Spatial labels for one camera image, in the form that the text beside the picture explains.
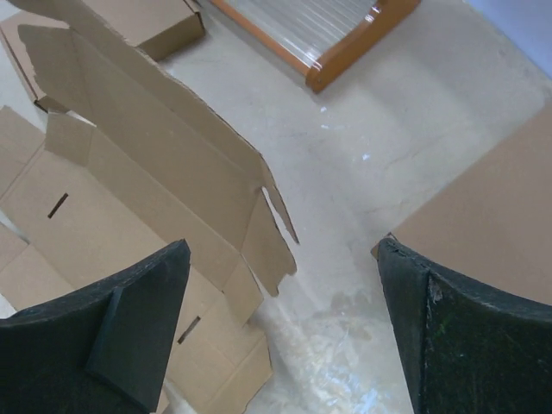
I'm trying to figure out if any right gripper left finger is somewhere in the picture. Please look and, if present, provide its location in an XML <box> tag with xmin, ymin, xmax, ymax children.
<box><xmin>1</xmin><ymin>239</ymin><xmax>190</xmax><ymax>413</ymax></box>

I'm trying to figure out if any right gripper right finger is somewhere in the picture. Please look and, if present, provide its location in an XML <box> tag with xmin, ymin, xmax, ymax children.
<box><xmin>375</xmin><ymin>238</ymin><xmax>551</xmax><ymax>413</ymax></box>

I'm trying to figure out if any large closed cardboard box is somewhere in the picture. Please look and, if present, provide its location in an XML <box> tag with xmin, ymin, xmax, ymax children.
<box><xmin>392</xmin><ymin>105</ymin><xmax>551</xmax><ymax>304</ymax></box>

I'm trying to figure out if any small closed cardboard box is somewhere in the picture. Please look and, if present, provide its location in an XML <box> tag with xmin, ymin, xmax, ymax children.
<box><xmin>86</xmin><ymin>0</ymin><xmax>205</xmax><ymax>61</ymax></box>

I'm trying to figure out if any wooden rack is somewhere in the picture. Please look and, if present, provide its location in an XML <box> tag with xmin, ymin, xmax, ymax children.
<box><xmin>212</xmin><ymin>0</ymin><xmax>420</xmax><ymax>93</ymax></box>

